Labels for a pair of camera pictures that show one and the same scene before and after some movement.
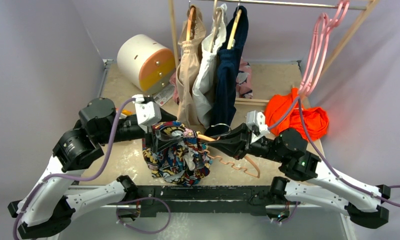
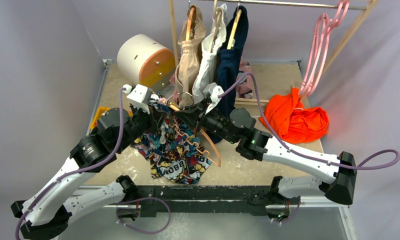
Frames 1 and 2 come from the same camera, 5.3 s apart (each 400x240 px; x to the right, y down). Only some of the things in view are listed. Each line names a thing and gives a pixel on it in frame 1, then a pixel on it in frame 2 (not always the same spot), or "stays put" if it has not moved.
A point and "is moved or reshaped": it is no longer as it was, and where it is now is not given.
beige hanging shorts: [190, 38] stays put
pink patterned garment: [244, 80] stays put
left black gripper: [150, 136] → [150, 118]
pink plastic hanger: [323, 29] stays put
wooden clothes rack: [366, 5] stays put
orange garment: [316, 118] stays put
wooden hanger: [256, 176] → [218, 164]
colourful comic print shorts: [187, 163] is moved or reshaped
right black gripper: [243, 141] → [198, 117]
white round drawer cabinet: [145, 63] stays put
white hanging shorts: [204, 87] stays put
